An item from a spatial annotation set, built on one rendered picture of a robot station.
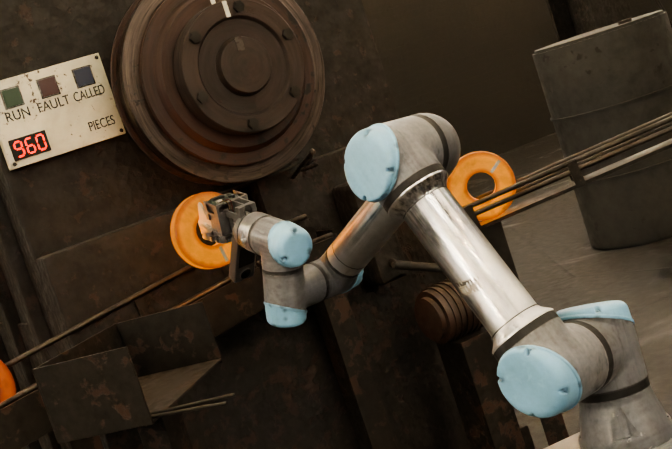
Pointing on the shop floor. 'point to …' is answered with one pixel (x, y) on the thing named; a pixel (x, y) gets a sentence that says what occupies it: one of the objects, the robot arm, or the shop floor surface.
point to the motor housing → (468, 367)
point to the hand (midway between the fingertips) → (205, 221)
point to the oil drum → (615, 122)
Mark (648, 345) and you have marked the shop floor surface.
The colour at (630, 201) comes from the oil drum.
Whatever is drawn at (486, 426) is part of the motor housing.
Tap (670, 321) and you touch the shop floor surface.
